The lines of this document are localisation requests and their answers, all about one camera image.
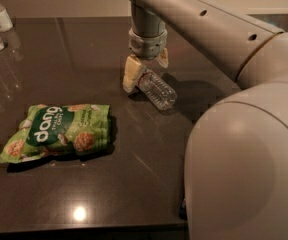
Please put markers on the clear plastic water bottle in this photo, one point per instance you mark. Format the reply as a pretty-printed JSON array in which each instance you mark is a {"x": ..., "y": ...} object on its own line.
[{"x": 157, "y": 90}]

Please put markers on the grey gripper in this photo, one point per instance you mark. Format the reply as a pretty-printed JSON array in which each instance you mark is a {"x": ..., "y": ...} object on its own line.
[{"x": 148, "y": 46}]

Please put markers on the dark blue protein bar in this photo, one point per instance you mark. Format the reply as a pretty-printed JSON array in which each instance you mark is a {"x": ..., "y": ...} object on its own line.
[{"x": 182, "y": 210}]

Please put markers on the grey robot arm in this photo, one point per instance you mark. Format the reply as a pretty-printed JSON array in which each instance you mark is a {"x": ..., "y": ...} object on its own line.
[{"x": 236, "y": 161}]

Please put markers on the green Dang chips bag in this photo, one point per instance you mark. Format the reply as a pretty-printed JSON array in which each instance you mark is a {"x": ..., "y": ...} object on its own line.
[{"x": 80, "y": 129}]

